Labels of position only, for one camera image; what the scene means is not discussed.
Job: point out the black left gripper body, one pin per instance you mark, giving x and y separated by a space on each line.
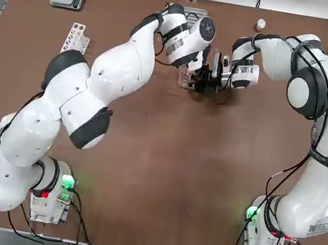
205 57

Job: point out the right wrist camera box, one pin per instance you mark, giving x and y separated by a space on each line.
218 65

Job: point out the ribbed metal tray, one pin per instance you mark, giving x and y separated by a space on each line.
199 10

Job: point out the clear glass beaker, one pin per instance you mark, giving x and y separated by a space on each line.
185 83

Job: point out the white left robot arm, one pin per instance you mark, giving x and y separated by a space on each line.
114 63

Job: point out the white test tube rack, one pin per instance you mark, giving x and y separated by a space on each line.
77 34

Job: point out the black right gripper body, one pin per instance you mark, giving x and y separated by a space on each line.
218 84

